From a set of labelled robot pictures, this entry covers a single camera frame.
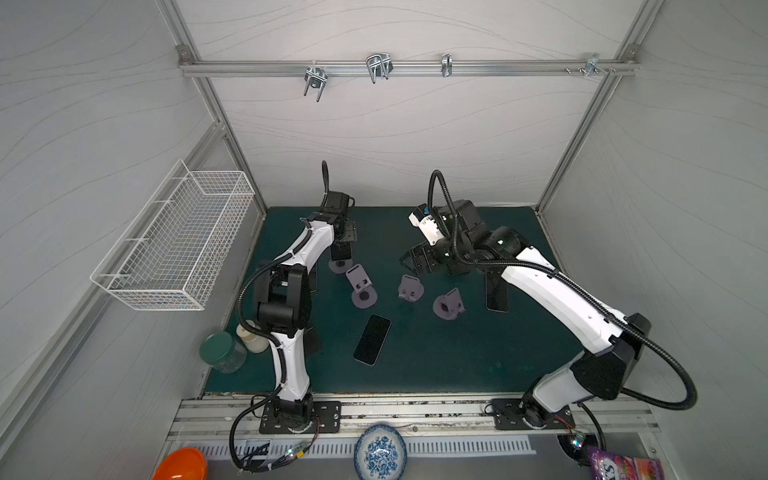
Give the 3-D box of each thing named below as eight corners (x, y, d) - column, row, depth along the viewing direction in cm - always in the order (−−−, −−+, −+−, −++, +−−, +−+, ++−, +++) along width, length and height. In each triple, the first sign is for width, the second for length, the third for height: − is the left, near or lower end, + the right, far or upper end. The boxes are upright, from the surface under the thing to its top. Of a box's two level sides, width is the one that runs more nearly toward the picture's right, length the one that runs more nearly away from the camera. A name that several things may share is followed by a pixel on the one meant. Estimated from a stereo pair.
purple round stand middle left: (357, 313, 93) (354, 299, 86) (345, 286, 99) (341, 270, 92) (377, 304, 95) (376, 290, 88) (364, 278, 101) (362, 263, 94)
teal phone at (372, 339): (352, 358, 85) (351, 356, 83) (371, 315, 94) (370, 312, 92) (374, 367, 83) (374, 365, 82) (391, 322, 92) (391, 319, 90)
